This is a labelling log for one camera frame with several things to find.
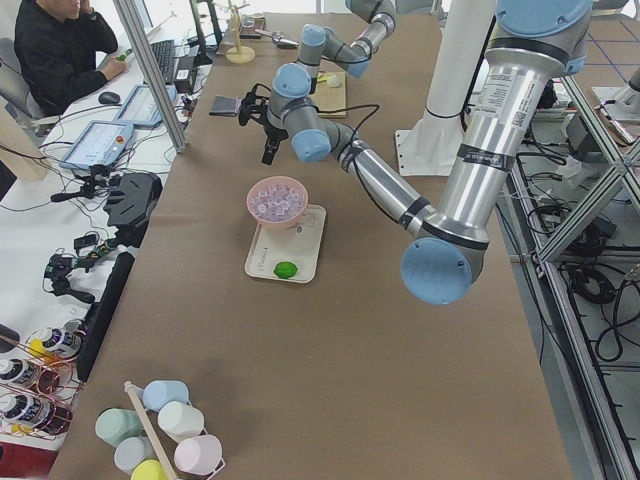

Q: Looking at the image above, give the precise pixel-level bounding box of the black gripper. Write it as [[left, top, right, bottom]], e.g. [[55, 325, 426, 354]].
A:
[[261, 118, 289, 165]]

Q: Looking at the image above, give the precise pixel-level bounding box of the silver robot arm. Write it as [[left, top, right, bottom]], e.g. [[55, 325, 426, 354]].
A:
[[259, 1, 592, 305], [296, 0, 398, 79]]

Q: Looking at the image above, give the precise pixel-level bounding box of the pink bowl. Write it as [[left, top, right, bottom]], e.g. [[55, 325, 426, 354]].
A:
[[246, 176, 308, 229]]

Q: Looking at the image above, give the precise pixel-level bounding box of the pile of clear ice cubes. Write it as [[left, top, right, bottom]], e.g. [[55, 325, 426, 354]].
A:
[[249, 181, 306, 223]]

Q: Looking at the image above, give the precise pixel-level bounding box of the metal ice scoop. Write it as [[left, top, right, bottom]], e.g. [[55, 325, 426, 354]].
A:
[[256, 29, 299, 49]]

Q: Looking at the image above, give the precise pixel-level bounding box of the grey folded cloth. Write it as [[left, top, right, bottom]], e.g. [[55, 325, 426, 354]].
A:
[[208, 95, 242, 117]]

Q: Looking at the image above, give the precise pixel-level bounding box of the bamboo cutting board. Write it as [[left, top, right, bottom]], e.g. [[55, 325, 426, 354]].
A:
[[311, 71, 347, 119]]

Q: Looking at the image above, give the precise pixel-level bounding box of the white lemon half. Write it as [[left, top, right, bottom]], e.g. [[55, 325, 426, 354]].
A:
[[326, 74, 341, 88]]

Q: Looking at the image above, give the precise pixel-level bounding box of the wooden mug tree stand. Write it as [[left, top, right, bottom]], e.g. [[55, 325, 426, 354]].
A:
[[225, 1, 255, 64]]

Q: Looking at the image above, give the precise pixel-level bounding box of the cream rectangular tray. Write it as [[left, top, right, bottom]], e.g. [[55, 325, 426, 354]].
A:
[[244, 205, 326, 284]]

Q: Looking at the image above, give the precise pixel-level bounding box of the green lime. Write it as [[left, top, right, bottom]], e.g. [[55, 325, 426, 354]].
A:
[[273, 261, 299, 279]]

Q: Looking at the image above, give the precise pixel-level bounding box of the upper teach pendant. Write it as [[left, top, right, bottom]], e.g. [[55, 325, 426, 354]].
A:
[[114, 84, 162, 129]]

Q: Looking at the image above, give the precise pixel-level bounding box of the teach pendant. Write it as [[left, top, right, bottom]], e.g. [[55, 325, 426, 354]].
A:
[[59, 120, 134, 170], [114, 84, 162, 129]]

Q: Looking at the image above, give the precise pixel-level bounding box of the black computer keyboard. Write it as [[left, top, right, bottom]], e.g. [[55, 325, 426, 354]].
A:
[[150, 40, 176, 85]]

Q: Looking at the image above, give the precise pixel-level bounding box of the lower teach pendant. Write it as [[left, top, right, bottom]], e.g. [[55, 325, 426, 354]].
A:
[[59, 120, 134, 170]]

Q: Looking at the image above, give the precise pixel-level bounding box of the black computer mouse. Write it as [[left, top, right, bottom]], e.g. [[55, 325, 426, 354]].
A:
[[98, 91, 121, 105]]

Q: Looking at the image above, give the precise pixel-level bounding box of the black soundbar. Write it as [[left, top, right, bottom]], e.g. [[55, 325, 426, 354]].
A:
[[76, 252, 135, 383]]

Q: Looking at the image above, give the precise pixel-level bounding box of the person in black sweater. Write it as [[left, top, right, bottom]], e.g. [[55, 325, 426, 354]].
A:
[[14, 0, 127, 116]]

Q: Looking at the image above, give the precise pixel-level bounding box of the light blue cup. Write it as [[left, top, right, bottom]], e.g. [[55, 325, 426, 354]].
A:
[[142, 380, 190, 412]]

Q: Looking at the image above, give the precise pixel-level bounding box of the white cup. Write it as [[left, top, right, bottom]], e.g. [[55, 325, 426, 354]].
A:
[[157, 401, 204, 443]]

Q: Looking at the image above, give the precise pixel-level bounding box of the pink cup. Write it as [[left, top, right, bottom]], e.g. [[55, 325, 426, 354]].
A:
[[174, 434, 225, 476]]

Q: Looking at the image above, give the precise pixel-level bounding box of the mint green cup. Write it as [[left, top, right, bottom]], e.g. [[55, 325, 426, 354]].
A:
[[95, 408, 143, 447]]

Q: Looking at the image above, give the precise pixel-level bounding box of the grey cup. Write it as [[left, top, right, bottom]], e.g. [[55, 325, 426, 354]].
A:
[[114, 436, 156, 475]]

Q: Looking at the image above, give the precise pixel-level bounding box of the bottle rack with bottles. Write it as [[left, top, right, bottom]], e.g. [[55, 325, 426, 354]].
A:
[[1, 325, 84, 440]]

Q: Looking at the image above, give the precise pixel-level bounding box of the yellow cup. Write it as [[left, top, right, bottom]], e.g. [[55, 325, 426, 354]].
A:
[[130, 459, 168, 480]]

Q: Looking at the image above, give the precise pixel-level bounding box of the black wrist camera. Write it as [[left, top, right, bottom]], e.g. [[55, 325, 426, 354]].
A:
[[238, 83, 271, 127]]

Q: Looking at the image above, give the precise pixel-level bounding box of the aluminium frame post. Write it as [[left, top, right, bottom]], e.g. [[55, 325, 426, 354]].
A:
[[113, 0, 187, 154]]

